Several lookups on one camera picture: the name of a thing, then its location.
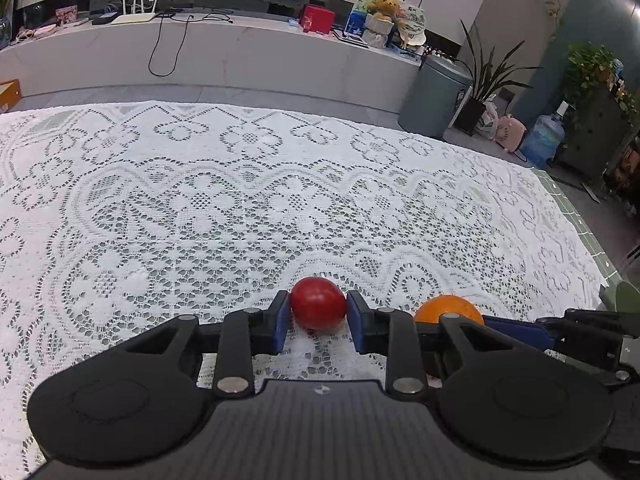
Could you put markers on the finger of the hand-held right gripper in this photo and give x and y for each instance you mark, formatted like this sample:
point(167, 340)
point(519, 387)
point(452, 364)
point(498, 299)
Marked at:
point(515, 332)

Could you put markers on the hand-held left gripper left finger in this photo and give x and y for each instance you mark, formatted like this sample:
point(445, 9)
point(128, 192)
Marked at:
point(280, 321)

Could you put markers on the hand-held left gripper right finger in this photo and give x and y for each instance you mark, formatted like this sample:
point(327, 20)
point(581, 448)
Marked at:
point(356, 325)

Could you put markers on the red cherry tomato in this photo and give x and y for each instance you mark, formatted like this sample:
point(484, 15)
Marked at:
point(318, 302)

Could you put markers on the orange mandarin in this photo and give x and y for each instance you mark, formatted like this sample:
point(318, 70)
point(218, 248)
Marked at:
point(447, 306)

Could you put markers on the green checked cloth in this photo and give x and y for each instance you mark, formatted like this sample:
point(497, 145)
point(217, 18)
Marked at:
point(597, 255)

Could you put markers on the white lace tablecloth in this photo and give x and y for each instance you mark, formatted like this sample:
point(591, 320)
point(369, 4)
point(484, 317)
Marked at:
point(200, 210)

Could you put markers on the blue water bottle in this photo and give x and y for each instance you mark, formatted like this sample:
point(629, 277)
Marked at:
point(542, 140)

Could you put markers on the pink small appliance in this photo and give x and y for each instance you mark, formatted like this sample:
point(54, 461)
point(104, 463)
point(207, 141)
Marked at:
point(510, 132)

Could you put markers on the white plastic bag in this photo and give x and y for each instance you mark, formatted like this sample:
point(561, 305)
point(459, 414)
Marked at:
point(487, 120)

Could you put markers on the dark green cabinet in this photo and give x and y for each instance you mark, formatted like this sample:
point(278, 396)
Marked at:
point(595, 130)

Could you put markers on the potted long-leaf plant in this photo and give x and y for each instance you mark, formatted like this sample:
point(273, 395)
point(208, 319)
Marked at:
point(470, 115)

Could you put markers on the grey trash bin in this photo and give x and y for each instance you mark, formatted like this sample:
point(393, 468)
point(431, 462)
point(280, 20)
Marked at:
point(432, 95)

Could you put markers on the leafy potted plant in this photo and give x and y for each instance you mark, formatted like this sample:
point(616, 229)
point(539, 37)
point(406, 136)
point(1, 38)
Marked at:
point(590, 67)

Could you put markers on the white woven basket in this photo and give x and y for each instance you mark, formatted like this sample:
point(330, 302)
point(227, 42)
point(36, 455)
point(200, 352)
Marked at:
point(377, 32)

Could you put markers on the blue box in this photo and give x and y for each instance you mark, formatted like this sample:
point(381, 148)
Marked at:
point(356, 22)

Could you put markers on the red box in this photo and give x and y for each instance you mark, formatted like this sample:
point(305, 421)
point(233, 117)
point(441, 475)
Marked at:
point(317, 19)

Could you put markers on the teddy bear toy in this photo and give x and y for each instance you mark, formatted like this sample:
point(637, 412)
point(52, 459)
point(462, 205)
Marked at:
point(412, 17)

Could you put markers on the brown teddy bear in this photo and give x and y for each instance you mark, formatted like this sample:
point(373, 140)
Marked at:
point(384, 6)

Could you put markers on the white router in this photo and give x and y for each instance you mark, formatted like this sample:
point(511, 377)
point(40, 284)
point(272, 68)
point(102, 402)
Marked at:
point(132, 17)

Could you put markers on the black flat device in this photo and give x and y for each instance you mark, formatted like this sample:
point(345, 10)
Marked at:
point(105, 19)

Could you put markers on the brown cardboard box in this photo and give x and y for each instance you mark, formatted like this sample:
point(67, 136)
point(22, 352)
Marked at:
point(9, 96)

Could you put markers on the pink photo card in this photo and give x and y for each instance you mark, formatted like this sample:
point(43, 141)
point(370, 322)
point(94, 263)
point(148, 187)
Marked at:
point(66, 15)

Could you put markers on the plant in glass vase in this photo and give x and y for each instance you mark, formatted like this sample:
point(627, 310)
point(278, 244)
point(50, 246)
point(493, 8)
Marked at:
point(5, 25)

